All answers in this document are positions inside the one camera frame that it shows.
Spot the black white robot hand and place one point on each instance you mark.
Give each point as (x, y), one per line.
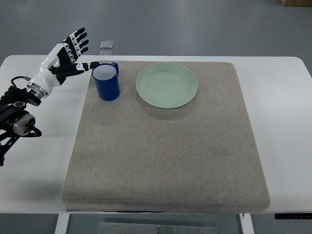
(61, 63)

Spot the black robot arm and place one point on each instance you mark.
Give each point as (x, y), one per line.
(15, 121)

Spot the lower floor socket plate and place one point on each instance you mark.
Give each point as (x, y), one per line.
(106, 53)

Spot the metal base plate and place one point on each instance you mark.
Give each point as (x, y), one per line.
(134, 228)

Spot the cardboard box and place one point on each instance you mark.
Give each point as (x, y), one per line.
(297, 3)

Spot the blue mug white inside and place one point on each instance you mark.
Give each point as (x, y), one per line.
(106, 80)

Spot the floor socket plate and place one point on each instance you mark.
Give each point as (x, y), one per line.
(106, 53)
(106, 45)

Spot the beige fabric cushion mat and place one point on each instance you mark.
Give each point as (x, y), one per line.
(198, 158)

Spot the light green plate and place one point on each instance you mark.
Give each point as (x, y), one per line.
(166, 85)

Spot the white table leg frame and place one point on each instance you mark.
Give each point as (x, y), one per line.
(245, 221)

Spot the upper floor socket plate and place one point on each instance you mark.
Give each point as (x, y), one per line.
(106, 45)

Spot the black table control panel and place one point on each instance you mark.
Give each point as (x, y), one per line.
(293, 216)

